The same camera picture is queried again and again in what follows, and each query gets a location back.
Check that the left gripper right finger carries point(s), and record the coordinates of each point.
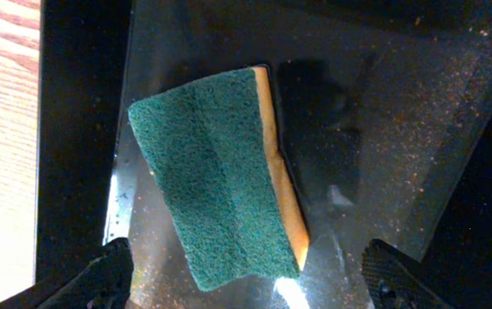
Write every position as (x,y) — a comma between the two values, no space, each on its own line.
(396,281)

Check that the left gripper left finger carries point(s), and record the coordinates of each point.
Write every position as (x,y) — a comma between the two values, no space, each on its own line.
(104,281)

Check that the green yellow sponge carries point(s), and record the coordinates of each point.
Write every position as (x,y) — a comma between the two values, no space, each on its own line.
(212,148)

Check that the black rectangular tray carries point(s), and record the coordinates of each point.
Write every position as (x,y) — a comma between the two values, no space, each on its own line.
(380,105)

